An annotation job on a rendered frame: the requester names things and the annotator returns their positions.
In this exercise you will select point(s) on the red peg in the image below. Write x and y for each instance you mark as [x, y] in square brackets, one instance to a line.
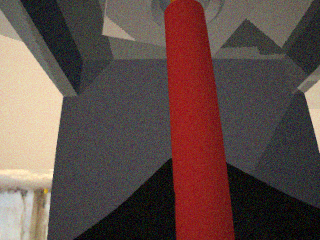
[203, 209]

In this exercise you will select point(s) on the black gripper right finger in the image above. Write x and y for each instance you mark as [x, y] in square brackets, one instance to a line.
[260, 212]

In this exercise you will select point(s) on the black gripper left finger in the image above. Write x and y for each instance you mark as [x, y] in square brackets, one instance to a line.
[148, 214]

